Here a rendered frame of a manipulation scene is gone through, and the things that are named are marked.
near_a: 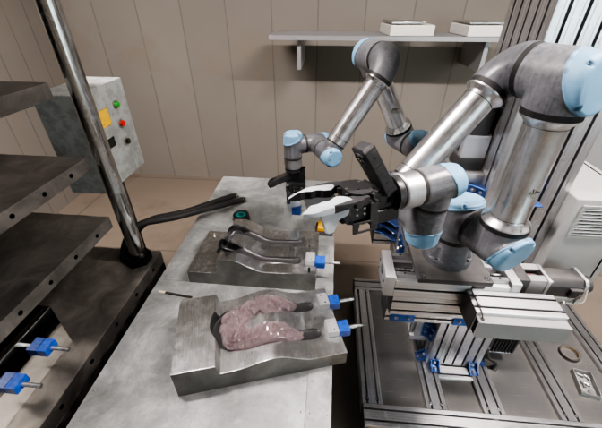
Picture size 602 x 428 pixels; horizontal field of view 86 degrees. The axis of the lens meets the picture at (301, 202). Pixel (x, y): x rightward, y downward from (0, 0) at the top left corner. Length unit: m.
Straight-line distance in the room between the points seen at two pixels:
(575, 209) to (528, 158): 0.50
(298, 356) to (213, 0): 2.93
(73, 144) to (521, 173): 1.46
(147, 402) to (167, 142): 3.06
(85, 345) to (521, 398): 1.82
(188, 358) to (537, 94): 1.05
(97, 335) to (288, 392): 0.69
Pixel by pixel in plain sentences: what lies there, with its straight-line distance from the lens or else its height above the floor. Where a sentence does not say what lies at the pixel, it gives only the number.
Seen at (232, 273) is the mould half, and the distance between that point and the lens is 1.30.
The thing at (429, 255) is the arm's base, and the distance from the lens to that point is 1.13.
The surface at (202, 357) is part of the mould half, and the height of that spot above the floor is 0.91.
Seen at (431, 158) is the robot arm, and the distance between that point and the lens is 0.83.
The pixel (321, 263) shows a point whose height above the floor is 0.90.
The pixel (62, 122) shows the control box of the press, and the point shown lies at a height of 1.37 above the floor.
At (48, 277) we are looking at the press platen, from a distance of 1.28.
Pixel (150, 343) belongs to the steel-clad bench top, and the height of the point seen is 0.80.
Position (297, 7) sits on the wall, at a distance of 3.20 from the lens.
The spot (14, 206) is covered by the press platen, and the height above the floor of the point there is 1.28.
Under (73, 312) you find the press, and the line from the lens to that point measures 1.51.
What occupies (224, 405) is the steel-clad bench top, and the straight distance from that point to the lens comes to 1.09.
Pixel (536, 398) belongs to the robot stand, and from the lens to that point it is 2.04.
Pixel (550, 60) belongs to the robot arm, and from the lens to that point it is 0.83.
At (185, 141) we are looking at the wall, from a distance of 3.77.
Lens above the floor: 1.77
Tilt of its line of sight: 33 degrees down
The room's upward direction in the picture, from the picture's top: straight up
